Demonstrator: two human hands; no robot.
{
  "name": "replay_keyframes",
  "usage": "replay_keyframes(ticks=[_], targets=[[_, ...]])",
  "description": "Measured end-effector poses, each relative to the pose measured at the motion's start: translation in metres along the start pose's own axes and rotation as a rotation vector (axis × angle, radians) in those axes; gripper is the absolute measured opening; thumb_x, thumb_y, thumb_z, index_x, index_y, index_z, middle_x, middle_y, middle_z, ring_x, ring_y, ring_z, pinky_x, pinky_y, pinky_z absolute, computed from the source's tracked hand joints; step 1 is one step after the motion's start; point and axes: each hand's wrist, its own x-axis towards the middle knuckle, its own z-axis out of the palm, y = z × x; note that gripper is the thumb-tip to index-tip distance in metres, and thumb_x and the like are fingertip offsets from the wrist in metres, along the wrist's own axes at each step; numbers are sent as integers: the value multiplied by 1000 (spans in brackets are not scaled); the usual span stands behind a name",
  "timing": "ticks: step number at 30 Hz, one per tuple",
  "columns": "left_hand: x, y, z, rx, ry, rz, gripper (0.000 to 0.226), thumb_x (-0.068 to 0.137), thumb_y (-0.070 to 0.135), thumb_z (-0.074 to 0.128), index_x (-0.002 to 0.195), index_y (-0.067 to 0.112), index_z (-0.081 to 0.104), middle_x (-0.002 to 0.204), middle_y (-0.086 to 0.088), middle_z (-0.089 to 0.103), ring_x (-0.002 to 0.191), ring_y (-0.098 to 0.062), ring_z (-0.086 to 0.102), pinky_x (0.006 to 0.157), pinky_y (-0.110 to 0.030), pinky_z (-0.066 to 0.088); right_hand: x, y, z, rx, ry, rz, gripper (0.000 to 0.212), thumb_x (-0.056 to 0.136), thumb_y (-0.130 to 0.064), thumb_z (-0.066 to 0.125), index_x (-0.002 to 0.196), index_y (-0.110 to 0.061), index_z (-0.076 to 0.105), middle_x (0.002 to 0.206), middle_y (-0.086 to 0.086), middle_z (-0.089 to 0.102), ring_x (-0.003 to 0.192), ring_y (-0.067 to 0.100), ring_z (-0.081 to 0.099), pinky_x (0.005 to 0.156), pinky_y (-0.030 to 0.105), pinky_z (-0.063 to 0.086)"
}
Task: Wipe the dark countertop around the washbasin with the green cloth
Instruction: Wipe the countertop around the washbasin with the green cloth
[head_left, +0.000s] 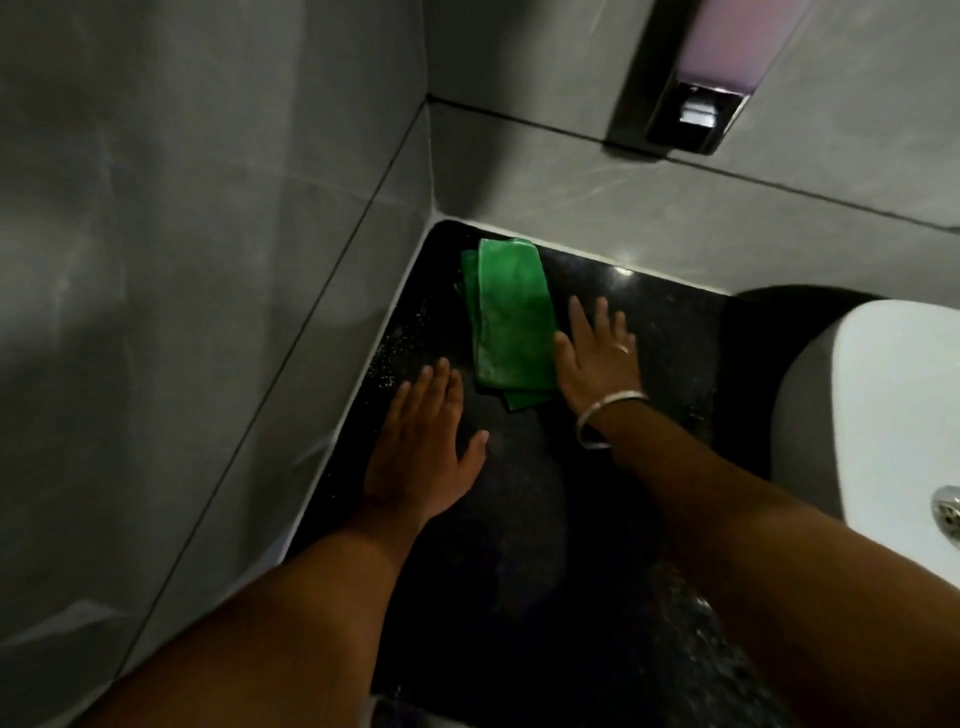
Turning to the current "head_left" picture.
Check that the person's right hand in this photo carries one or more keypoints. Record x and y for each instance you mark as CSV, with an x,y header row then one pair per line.
x,y
600,371

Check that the person's left little finger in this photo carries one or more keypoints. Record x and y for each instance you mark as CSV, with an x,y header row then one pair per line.
x,y
399,403

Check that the silver bangle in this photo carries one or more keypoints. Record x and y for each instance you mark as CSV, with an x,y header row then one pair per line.
x,y
592,411

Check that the chrome sink drain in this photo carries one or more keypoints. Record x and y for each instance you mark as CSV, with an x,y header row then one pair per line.
x,y
949,514

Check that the person's left hand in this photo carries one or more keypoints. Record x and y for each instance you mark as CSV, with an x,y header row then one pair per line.
x,y
416,457

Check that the wall-mounted soap dispenser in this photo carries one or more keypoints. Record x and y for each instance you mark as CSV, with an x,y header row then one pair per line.
x,y
720,67

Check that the person's right thumb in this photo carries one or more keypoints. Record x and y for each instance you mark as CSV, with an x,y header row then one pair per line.
x,y
564,354

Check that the person's right little finger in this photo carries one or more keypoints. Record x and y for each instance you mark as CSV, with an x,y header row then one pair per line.
x,y
633,347

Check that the person's left middle finger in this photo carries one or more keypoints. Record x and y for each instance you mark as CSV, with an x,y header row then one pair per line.
x,y
437,384

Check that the person's left forearm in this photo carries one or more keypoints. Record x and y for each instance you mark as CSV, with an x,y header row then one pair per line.
x,y
285,630

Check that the green microfibre cloth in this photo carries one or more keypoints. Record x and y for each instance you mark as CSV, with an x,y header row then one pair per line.
x,y
514,322

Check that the white ceramic sink basin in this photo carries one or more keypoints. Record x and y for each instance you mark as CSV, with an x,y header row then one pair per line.
x,y
877,420

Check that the person's left thumb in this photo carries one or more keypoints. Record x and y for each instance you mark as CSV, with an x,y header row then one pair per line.
x,y
474,451

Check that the person's right middle finger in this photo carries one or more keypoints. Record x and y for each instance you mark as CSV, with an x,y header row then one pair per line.
x,y
601,319

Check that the person's right forearm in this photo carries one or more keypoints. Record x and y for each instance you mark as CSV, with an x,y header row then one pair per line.
x,y
772,570

